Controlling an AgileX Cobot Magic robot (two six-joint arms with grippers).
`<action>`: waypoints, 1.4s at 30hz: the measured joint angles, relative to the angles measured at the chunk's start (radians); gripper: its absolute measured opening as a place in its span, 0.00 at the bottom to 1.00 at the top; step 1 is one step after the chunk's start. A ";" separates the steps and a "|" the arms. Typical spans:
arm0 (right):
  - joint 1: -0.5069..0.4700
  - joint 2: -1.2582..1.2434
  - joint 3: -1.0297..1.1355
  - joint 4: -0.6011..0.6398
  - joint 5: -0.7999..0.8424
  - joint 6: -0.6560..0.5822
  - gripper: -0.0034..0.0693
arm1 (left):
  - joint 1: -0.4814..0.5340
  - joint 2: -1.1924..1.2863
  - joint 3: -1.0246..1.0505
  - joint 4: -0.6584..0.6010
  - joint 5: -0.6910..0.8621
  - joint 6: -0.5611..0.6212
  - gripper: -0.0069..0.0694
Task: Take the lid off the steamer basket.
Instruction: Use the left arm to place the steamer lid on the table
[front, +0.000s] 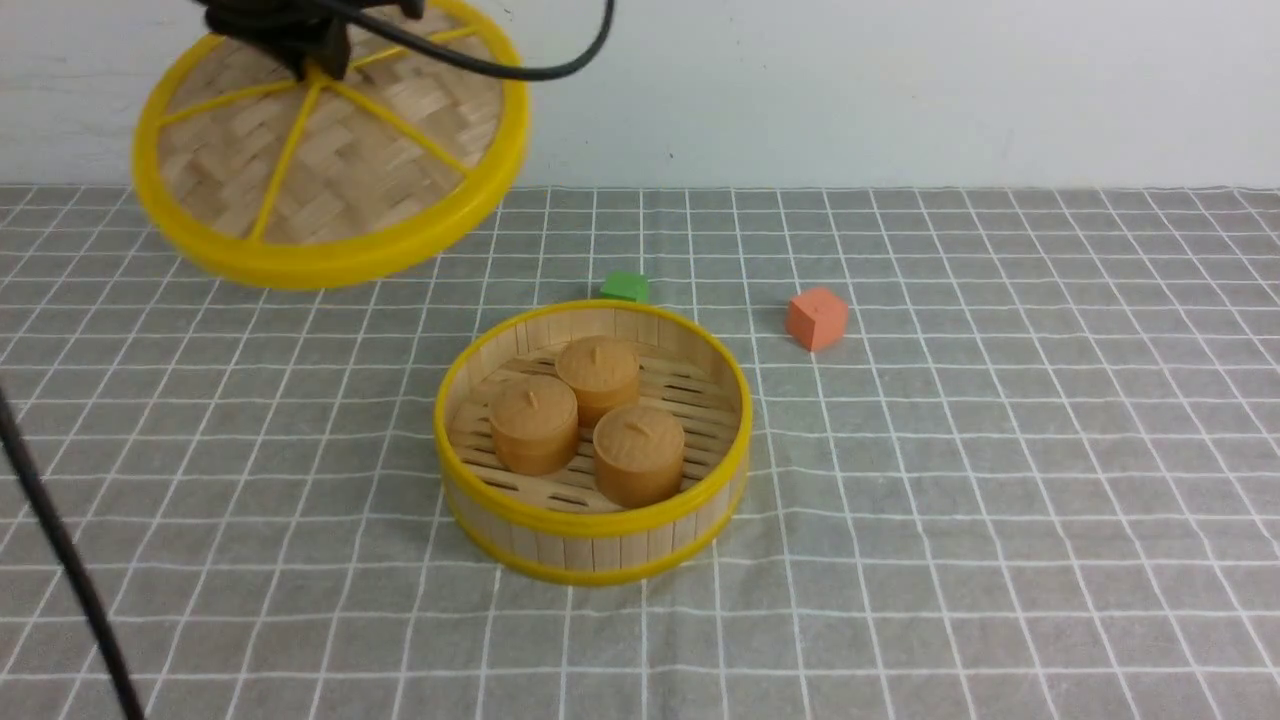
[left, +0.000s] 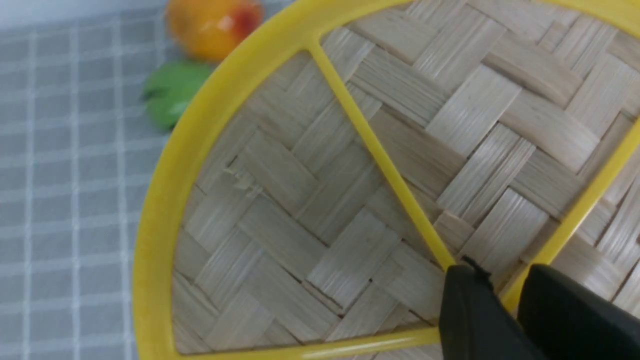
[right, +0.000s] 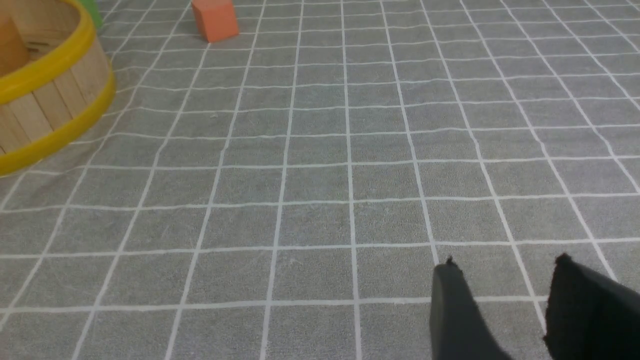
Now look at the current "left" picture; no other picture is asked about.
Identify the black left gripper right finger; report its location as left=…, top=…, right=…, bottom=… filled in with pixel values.
left=517, top=264, right=640, bottom=360

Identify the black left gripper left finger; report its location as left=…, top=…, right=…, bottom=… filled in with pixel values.
left=438, top=256, right=546, bottom=360

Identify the yellow woven bamboo steamer lid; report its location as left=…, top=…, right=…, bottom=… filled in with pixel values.
left=133, top=0, right=639, bottom=360

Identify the green toy apple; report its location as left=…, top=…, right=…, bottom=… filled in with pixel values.
left=141, top=59, right=215, bottom=132

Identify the orange yellow toy pear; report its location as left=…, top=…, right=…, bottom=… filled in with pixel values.
left=165, top=0, right=265, bottom=63

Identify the grey white grid tablecloth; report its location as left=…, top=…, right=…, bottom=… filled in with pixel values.
left=0, top=6, right=183, bottom=360

